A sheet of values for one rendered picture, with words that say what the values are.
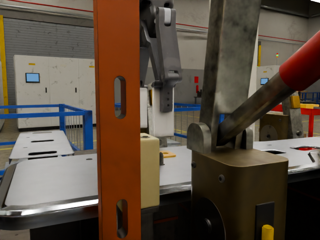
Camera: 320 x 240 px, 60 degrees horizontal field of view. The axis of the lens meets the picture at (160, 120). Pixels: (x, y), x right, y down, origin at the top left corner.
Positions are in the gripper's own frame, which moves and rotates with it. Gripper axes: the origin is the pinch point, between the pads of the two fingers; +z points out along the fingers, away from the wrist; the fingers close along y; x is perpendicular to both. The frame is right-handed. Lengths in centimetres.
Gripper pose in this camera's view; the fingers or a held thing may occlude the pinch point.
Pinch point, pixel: (149, 118)
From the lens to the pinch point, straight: 43.3
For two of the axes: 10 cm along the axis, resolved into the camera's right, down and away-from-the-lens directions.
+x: 9.2, -0.4, 3.9
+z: 0.0, 10.0, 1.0
